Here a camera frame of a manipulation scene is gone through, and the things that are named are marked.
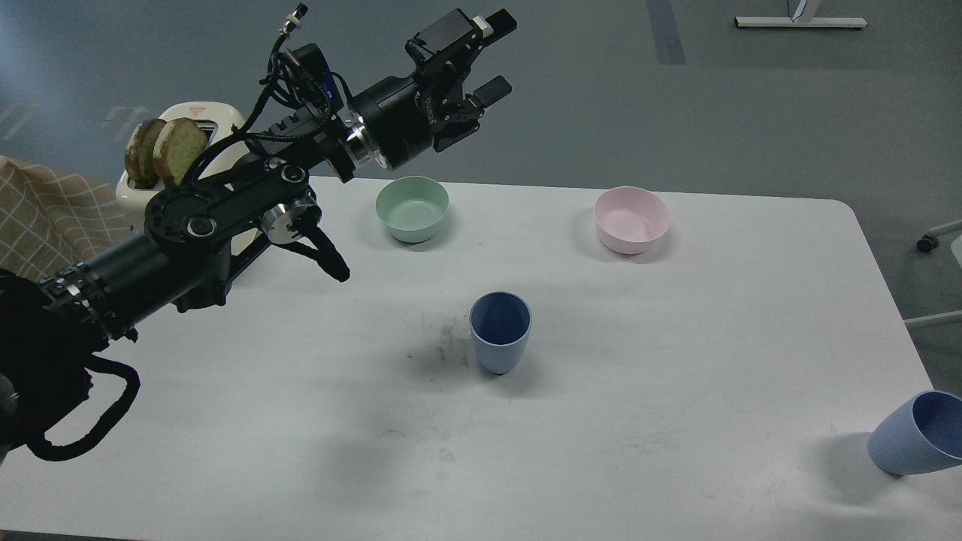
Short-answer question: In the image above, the toast slice right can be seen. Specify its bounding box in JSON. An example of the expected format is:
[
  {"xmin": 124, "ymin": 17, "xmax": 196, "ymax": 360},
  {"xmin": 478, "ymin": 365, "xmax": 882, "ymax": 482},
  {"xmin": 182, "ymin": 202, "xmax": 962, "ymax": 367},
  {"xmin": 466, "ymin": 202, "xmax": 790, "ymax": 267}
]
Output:
[{"xmin": 153, "ymin": 119, "xmax": 209, "ymax": 188}]

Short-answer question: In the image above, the toast slice left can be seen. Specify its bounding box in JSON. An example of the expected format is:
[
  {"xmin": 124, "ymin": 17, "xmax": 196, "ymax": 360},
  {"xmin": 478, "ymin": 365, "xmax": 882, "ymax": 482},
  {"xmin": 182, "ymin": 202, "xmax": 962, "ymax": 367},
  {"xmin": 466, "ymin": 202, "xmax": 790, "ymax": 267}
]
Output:
[{"xmin": 124, "ymin": 119, "xmax": 166, "ymax": 189}]

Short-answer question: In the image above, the light blue cup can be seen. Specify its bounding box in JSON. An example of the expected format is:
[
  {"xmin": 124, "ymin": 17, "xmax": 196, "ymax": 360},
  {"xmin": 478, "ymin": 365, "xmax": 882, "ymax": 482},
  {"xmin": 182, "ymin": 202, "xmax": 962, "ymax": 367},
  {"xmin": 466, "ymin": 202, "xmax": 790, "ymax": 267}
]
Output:
[
  {"xmin": 468, "ymin": 291, "xmax": 533, "ymax": 376},
  {"xmin": 867, "ymin": 390, "xmax": 961, "ymax": 476}
]

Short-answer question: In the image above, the black chair caster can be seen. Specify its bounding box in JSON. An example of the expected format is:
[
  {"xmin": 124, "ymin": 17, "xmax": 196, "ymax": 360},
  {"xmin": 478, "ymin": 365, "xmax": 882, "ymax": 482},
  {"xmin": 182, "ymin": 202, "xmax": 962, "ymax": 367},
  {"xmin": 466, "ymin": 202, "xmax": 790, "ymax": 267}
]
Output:
[{"xmin": 916, "ymin": 235, "xmax": 940, "ymax": 253}]

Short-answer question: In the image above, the pink bowl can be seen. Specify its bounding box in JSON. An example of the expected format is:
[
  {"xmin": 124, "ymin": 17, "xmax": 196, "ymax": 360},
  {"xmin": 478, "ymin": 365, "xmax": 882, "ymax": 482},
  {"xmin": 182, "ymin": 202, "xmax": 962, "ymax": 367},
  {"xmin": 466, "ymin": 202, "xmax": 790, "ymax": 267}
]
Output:
[{"xmin": 592, "ymin": 186, "xmax": 671, "ymax": 255}]

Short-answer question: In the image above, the white desk base bar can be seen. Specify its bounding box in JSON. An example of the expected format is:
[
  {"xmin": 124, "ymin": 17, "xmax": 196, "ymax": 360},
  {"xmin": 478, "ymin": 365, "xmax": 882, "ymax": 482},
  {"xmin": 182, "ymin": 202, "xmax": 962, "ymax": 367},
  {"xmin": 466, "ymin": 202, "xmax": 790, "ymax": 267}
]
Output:
[{"xmin": 733, "ymin": 17, "xmax": 868, "ymax": 30}]

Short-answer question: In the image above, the toast slice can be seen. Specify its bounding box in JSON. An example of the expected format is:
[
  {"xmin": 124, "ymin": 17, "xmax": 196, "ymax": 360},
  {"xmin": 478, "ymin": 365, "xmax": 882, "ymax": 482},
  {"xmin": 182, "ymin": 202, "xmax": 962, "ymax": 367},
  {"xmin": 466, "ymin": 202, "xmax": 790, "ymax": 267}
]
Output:
[
  {"xmin": 153, "ymin": 119, "xmax": 209, "ymax": 188},
  {"xmin": 124, "ymin": 119, "xmax": 166, "ymax": 189}
]

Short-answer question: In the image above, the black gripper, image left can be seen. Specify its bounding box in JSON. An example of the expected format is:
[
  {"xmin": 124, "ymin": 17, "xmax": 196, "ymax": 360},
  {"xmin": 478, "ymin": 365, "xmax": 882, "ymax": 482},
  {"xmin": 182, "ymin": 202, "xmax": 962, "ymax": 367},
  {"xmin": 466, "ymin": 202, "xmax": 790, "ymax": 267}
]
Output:
[{"xmin": 349, "ymin": 9, "xmax": 518, "ymax": 169}]

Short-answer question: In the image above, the mint green bowl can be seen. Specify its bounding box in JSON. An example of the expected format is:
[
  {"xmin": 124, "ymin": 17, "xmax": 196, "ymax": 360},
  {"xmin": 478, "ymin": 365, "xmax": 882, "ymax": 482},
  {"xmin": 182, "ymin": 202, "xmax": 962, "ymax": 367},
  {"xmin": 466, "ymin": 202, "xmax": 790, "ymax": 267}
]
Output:
[{"xmin": 375, "ymin": 176, "xmax": 450, "ymax": 243}]

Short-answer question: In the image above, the beige checkered cloth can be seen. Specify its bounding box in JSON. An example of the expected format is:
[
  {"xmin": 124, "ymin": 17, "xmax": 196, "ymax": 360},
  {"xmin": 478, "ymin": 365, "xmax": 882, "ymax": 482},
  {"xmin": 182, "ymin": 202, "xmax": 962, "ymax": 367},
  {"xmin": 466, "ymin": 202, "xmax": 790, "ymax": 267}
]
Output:
[{"xmin": 1, "ymin": 156, "xmax": 132, "ymax": 280}]

